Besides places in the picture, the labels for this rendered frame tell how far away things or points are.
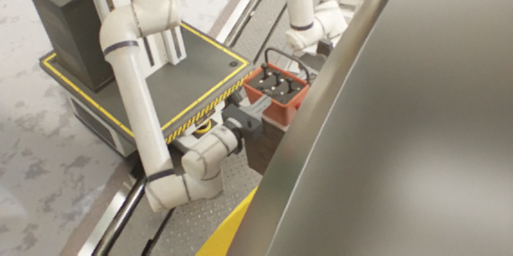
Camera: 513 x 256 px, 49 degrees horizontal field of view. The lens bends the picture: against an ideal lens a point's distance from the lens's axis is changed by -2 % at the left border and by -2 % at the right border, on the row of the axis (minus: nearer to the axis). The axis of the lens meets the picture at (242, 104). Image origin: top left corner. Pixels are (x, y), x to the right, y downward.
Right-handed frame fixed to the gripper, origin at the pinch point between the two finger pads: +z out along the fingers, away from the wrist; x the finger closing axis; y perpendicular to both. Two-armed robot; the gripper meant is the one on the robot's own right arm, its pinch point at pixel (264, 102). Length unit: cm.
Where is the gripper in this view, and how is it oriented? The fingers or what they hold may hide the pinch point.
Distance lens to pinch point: 185.1
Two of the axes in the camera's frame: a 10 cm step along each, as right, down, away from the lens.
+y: -1.1, -6.8, -7.3
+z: 6.7, -5.9, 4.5
